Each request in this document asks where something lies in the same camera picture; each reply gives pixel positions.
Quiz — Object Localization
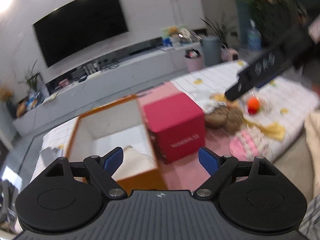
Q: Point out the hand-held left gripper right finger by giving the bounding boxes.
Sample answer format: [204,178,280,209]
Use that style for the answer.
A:
[192,147,276,199]

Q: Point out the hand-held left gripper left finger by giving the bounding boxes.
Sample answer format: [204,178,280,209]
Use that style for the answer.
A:
[45,147,127,199]

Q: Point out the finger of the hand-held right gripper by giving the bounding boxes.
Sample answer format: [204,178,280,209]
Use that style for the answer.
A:
[224,44,299,102]

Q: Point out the orange box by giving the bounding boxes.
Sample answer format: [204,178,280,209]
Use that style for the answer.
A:
[65,94,168,191]

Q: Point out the orange ball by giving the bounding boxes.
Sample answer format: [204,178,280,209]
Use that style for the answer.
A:
[247,97,260,109]

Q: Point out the large blue water bottle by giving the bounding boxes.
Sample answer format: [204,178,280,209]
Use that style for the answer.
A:
[247,20,262,50]

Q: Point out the small pink heater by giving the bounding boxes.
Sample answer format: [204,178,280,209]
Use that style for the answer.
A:
[221,47,238,62]

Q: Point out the pink white knitted pouch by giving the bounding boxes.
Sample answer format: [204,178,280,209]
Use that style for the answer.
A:
[229,126,269,159]

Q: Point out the green trailing plant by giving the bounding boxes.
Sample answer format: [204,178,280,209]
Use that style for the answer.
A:
[240,0,300,46]

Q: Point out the white checked blanket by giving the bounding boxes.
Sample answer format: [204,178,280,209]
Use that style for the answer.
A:
[30,59,320,180]

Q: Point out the brown plush toy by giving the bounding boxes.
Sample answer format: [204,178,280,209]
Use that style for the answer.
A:
[205,102,247,133]

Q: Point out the grey trash bin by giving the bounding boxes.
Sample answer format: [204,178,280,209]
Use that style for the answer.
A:
[201,36,222,67]

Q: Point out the red cardboard box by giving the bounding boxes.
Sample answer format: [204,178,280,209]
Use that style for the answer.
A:
[143,92,207,165]

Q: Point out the spiky green potted plant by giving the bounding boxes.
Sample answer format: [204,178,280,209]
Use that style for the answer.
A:
[200,16,238,48]

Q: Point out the pink waste bin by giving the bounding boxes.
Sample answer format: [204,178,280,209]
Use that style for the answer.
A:
[184,49,204,72]

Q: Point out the stack of papers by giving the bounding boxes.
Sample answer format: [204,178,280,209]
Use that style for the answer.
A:
[42,92,59,104]

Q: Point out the white router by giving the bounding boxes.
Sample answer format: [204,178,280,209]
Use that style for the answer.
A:
[82,60,100,78]

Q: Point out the beige fabric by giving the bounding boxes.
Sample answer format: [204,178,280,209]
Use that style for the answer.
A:
[304,112,320,198]

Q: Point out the grey white television cabinet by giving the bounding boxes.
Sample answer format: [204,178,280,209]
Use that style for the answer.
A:
[12,37,203,136]

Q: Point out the blue snack bags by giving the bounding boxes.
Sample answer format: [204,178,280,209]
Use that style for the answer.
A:
[26,94,40,110]

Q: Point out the golden gourd ornament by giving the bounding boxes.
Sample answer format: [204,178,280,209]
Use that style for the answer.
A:
[16,100,28,117]

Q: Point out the green plant in glass vase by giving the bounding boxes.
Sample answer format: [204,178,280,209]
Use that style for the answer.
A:
[19,60,44,93]

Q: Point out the grey plaid cloth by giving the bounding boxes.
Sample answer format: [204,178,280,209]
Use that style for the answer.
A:
[299,197,320,238]

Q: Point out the dried flowers in dark vase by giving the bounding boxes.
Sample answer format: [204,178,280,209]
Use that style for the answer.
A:
[0,85,17,118]

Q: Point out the black flat television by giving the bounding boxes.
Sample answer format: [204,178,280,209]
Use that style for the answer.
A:
[32,0,129,68]

